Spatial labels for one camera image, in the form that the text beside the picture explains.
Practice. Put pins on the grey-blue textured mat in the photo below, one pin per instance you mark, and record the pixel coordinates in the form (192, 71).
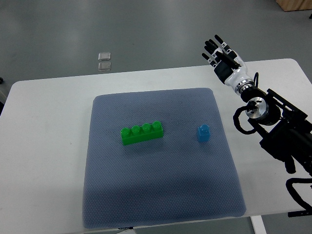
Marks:
(170, 179)

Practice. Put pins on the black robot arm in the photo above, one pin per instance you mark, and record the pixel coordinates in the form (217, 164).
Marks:
(285, 131)

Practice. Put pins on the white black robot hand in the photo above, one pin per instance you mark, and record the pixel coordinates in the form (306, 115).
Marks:
(229, 67)

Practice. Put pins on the upper metal floor plate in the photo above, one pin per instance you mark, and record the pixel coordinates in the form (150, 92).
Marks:
(102, 56)

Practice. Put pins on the black table control panel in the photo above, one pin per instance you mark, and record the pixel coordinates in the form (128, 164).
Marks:
(299, 213)

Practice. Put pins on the blue toy block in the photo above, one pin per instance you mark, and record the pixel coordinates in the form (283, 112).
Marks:
(203, 133)

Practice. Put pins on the white table leg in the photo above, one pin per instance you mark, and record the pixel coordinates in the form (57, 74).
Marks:
(258, 225)

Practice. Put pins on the green four-stud toy block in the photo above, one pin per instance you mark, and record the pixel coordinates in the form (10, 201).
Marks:
(136, 134)

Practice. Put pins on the wooden box corner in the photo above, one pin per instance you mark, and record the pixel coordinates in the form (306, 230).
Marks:
(294, 5)

